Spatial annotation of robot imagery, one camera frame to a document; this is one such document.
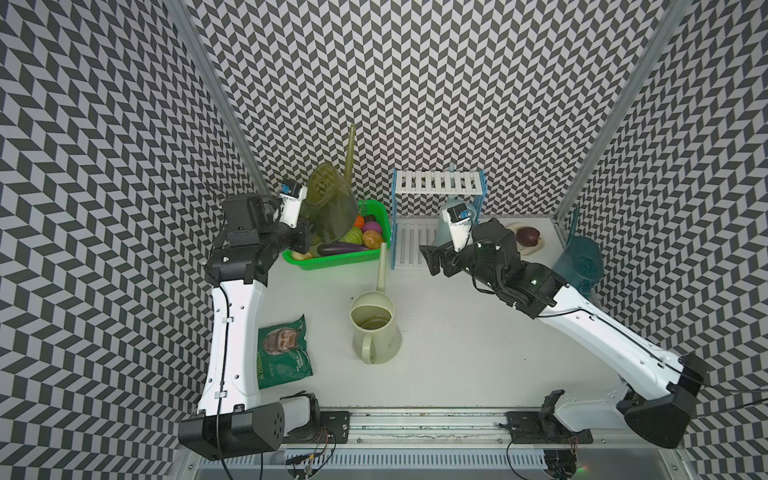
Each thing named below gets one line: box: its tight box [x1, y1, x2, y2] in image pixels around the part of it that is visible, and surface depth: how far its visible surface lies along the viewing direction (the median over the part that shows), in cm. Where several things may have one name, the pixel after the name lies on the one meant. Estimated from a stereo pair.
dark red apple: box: [516, 226, 541, 247], surface depth 108 cm
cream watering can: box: [350, 242, 402, 364], surface depth 75 cm
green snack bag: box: [257, 314, 313, 390], surface depth 80 cm
